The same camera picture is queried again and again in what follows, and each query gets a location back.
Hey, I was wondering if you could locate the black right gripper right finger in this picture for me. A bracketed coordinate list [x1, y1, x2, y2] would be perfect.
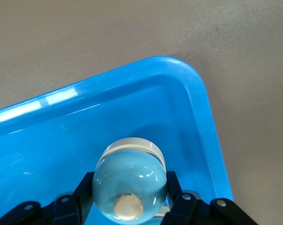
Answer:
[163, 171, 213, 225]

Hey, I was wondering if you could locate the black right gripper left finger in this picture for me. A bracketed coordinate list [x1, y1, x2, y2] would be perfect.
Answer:
[41, 172, 95, 225]

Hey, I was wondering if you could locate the blue plastic tray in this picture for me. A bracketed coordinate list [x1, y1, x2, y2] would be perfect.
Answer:
[0, 55, 234, 225]

